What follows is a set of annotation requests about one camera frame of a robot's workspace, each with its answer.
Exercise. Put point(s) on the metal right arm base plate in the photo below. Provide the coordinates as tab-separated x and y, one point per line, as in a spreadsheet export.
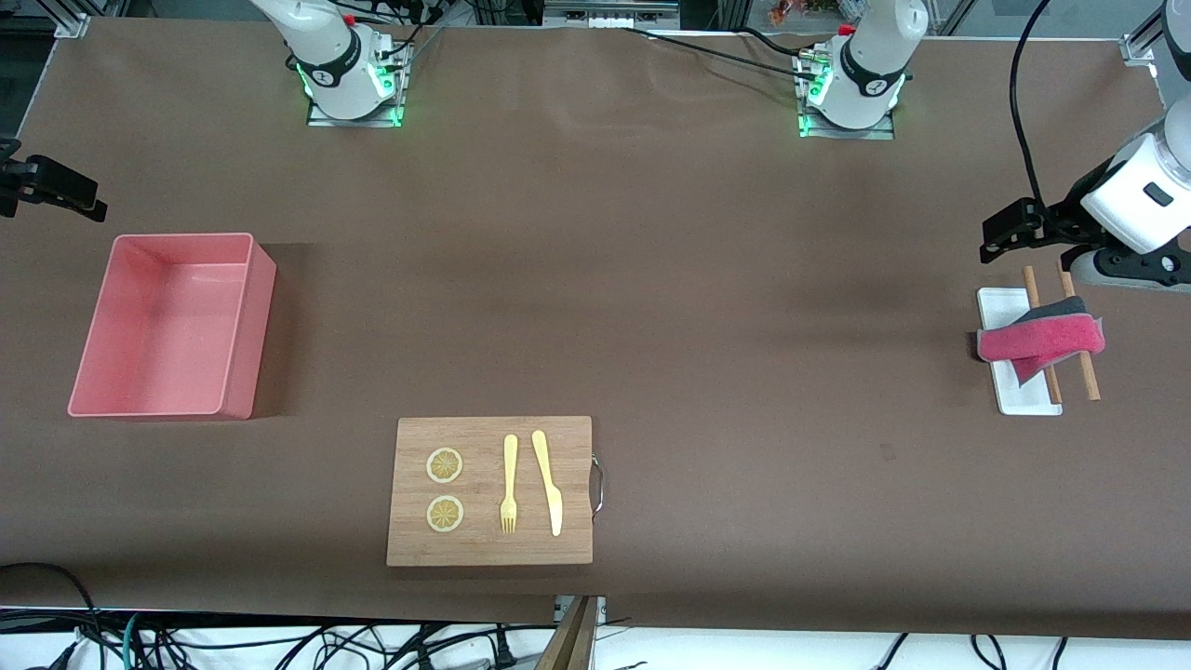
321	122

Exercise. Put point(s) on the wooden dowel rod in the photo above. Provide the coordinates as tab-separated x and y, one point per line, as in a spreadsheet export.
1030	284
1065	277

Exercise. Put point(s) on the brown wooden beam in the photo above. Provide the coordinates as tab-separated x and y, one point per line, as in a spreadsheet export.
569	647

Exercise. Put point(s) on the small aluminium bracket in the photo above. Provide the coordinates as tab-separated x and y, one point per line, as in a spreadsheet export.
601	609

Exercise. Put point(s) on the white rectangular tray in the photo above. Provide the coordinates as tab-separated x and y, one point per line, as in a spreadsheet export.
1005	305

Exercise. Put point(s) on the wooden cutting board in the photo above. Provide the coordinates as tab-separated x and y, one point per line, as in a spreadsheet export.
484	549

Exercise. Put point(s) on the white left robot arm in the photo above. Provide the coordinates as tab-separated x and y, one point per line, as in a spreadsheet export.
875	56

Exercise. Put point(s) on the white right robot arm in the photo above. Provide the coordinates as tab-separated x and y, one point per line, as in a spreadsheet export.
326	56

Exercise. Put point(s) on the red and grey cloth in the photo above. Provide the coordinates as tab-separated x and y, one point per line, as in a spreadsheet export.
1033	340

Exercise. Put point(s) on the lemon slice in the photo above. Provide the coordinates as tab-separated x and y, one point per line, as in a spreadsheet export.
445	515
444	465

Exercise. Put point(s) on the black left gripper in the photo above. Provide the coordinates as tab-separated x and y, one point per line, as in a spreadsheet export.
1073	210

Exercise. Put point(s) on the pink plastic bin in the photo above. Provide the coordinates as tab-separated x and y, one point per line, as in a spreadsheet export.
158	326

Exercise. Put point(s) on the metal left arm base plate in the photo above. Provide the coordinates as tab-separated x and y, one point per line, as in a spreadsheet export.
879	133

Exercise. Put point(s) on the yellow plastic fork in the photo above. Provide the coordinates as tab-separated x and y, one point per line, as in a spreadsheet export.
510	465

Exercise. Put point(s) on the aluminium frame profile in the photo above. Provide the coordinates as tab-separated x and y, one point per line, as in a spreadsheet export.
1140	46
73	20

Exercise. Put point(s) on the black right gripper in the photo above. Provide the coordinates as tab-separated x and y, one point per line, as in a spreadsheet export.
37	179

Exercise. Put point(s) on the yellow plastic knife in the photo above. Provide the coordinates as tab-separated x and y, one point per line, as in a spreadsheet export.
549	484

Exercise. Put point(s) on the grey electronics box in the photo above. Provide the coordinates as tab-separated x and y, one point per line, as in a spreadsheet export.
605	14

